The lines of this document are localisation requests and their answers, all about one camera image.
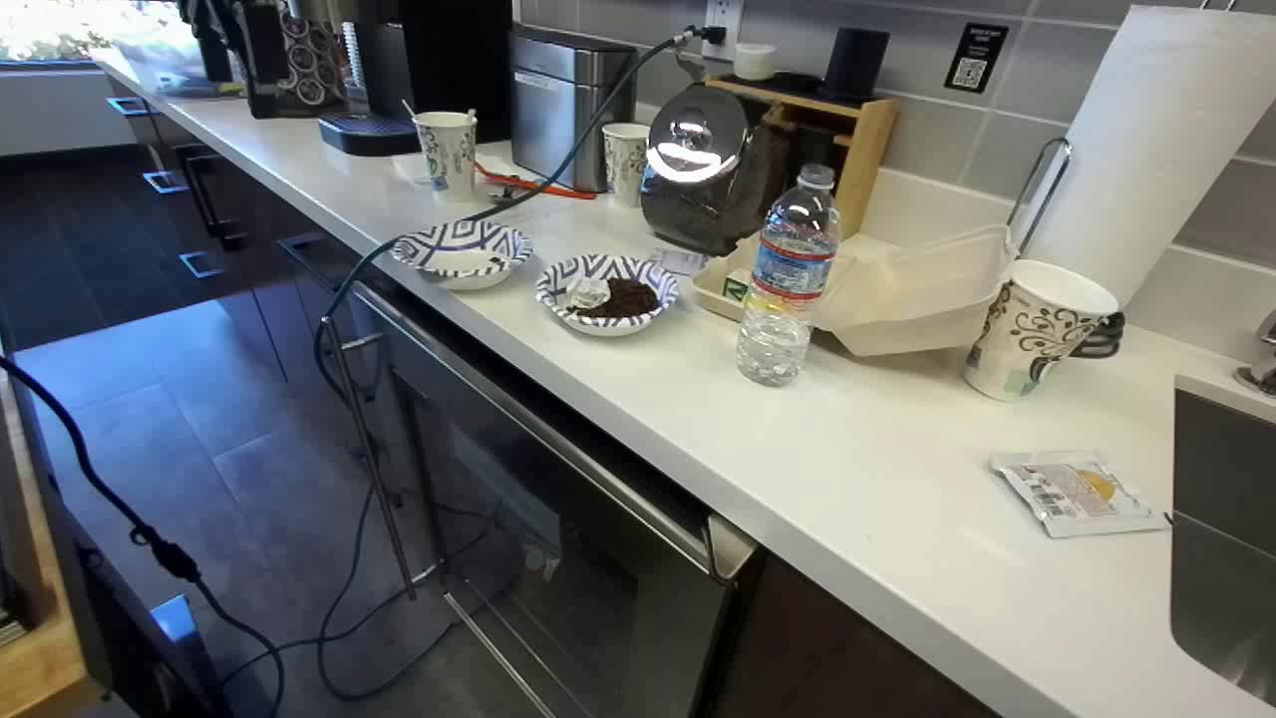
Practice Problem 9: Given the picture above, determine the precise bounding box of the blue white patterned bowl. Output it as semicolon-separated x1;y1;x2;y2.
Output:
392;219;531;291

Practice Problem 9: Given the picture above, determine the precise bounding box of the patterned bowl with coffee grounds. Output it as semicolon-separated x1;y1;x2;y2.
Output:
535;253;679;335

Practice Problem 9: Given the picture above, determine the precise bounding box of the clear plastic water bottle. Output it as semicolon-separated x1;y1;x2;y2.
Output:
737;164;838;385

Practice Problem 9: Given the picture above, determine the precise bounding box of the dark glass jar with lid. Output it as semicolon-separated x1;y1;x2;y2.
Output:
643;87;766;253

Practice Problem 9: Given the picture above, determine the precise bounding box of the patterned paper cup middle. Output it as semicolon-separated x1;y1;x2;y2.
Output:
603;125;644;207

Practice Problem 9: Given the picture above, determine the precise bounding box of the patterned paper cup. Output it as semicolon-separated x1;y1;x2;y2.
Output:
413;111;477;198
603;125;644;207
966;260;1120;397

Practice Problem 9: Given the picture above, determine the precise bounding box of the under counter glass door fridge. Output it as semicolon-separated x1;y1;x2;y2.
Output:
352;283;752;718

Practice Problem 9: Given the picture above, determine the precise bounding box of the wooden organizer rack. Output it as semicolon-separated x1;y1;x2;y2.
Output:
707;75;895;234

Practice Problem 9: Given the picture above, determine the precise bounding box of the stainless steel box appliance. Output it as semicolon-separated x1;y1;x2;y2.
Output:
509;27;639;174

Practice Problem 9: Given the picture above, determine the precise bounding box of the beige takeout container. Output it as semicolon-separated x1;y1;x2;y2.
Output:
816;223;1011;357

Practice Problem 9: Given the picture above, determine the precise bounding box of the patterned paper cup left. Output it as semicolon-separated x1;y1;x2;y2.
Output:
413;111;477;198

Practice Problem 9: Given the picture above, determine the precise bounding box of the Keurig coffee maker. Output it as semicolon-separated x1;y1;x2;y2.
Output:
319;0;515;156

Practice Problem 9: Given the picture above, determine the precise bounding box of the patterned paper cup right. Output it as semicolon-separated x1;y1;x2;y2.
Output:
966;260;1120;397

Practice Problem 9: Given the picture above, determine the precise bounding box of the small snack packet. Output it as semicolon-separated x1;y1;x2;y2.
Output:
987;452;1167;539

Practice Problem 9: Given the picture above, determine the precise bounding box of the stainless steel sink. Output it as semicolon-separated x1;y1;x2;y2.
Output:
1167;385;1276;706

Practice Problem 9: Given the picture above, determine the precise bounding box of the white paper towel roll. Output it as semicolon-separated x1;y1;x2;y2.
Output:
1026;5;1276;304

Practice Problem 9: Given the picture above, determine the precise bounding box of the chrome faucet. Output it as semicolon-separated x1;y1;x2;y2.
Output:
1234;311;1276;393

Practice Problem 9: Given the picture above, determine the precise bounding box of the black power cable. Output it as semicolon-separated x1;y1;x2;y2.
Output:
216;23;707;706

